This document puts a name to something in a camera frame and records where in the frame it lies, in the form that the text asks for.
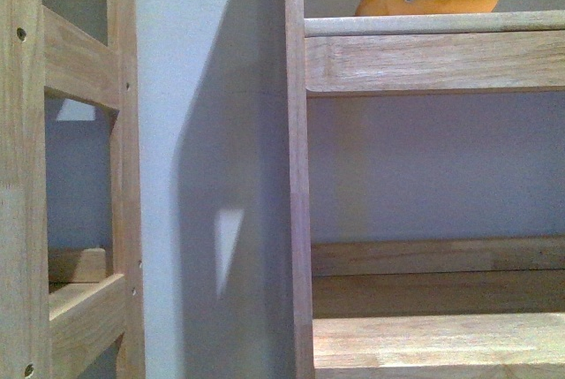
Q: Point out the wooden shelf unit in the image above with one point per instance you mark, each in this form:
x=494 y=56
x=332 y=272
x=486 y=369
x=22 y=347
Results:
x=71 y=283
x=427 y=191

